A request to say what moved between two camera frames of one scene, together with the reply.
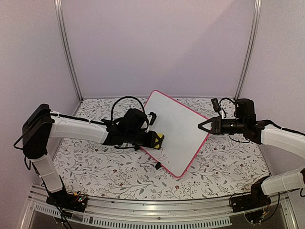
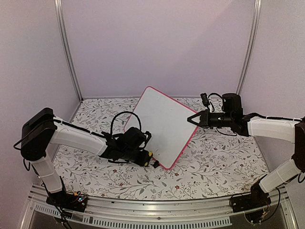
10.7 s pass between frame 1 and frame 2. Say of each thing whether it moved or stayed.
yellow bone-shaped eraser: moved
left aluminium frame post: stayed
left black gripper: moved
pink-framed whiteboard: moved
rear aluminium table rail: stayed
